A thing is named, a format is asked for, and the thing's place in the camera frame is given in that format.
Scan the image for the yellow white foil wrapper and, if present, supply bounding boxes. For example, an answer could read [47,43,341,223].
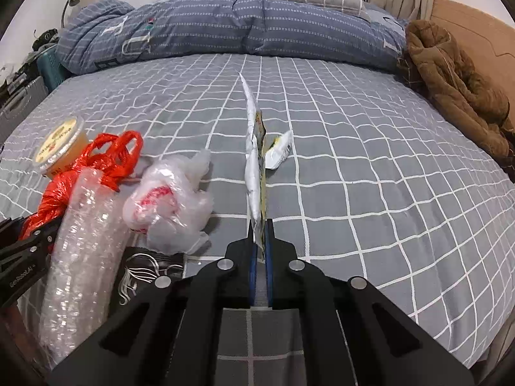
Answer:
[239,72,269,259]

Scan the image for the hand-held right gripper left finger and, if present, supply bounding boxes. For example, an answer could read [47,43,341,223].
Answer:
[48,221,258,386]

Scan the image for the wooden headboard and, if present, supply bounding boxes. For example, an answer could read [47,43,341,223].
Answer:
[428,0,515,129]

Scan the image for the dark clutter pile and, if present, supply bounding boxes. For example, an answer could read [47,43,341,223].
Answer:
[32,28,61,51]

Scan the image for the small white crumpled wrapper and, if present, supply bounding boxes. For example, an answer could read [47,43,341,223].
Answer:
[265,131,294,170]

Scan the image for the blue striped quilt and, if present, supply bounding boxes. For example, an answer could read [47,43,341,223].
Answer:
[56,0,407,75]

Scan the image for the clear bubble wrap roll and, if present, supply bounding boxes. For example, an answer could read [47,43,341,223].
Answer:
[40,167,135,360]

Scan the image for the black flat packet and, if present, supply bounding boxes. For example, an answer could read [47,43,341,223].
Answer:
[118,247,186,306]

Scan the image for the teal hard suitcase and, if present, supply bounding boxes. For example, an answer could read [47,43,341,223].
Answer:
[34,50,71,93]

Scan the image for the yellow lidded plastic cup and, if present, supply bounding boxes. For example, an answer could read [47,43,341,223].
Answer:
[33,116,90,178]

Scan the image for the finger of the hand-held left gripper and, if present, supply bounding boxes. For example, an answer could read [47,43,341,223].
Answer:
[0,217,27,237]
[0,224,62,268]

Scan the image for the red plastic bag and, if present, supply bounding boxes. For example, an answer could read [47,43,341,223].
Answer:
[18,131,143,246]

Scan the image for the small clear plastic bag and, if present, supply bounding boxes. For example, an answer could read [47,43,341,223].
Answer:
[123,150,214,255]

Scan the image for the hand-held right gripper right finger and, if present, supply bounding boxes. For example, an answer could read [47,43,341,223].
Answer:
[263,217,475,386]

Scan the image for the grey hard suitcase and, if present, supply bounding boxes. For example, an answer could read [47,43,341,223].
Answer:
[0,74,51,145]

